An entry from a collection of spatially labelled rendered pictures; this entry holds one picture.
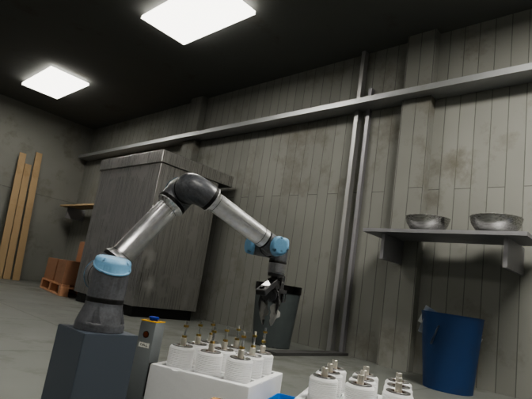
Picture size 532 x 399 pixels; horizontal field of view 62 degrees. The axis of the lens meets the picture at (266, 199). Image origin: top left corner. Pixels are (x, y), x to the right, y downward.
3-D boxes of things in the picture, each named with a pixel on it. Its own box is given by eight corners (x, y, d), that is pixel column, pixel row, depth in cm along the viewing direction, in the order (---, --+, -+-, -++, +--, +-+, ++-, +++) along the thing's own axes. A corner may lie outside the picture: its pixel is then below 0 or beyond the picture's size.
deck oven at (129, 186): (208, 322, 559) (233, 176, 597) (128, 317, 479) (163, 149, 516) (143, 305, 661) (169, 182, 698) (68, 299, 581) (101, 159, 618)
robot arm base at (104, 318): (86, 332, 130) (94, 298, 132) (64, 324, 140) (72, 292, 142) (132, 334, 141) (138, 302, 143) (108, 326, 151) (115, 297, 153)
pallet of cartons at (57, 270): (137, 304, 673) (148, 250, 689) (64, 297, 594) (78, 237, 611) (90, 292, 776) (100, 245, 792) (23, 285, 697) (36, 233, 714)
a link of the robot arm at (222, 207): (195, 161, 157) (295, 239, 173) (185, 167, 166) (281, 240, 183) (178, 188, 153) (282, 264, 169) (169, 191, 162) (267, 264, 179)
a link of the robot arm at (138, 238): (78, 279, 145) (189, 166, 167) (74, 276, 158) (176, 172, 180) (107, 302, 148) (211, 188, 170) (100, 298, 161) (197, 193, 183)
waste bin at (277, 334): (303, 351, 419) (312, 289, 430) (267, 349, 392) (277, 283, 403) (272, 342, 454) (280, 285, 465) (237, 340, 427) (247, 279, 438)
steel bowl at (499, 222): (529, 241, 343) (529, 223, 346) (515, 232, 317) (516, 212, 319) (476, 239, 369) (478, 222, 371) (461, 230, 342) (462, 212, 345)
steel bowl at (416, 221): (455, 238, 380) (457, 223, 382) (438, 230, 354) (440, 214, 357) (415, 237, 404) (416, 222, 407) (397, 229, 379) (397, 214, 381)
